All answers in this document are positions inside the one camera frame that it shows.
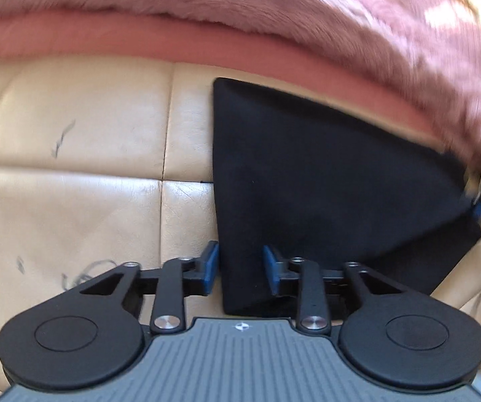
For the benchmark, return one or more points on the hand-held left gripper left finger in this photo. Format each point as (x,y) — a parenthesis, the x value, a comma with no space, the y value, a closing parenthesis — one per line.
(212,266)

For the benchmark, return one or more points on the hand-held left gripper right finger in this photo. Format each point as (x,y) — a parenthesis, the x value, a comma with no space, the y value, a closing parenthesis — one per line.
(270,270)

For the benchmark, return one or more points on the black pants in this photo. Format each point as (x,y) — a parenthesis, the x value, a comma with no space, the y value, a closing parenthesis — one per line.
(315,176)

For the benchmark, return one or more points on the pink fleece blanket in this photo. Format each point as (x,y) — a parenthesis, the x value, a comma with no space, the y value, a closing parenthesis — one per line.
(454,50)

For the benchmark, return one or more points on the beige leather bed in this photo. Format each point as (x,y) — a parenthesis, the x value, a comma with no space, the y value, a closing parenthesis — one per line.
(77,176)

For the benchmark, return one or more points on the salmon pink bed sheet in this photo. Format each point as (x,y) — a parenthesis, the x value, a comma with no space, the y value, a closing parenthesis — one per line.
(139,39)

